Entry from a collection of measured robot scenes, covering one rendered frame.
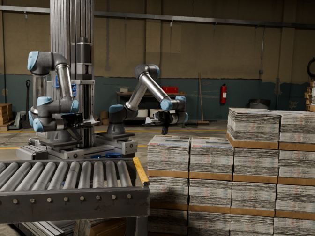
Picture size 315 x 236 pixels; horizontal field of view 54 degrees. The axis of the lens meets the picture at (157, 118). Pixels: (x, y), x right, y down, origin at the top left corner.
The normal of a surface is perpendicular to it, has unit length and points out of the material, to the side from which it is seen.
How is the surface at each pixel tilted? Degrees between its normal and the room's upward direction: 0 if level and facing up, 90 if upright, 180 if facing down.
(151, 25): 90
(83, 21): 90
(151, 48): 90
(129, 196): 90
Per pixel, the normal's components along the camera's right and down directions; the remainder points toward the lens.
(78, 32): 0.71, 0.11
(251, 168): -0.12, 0.12
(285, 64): 0.18, 0.13
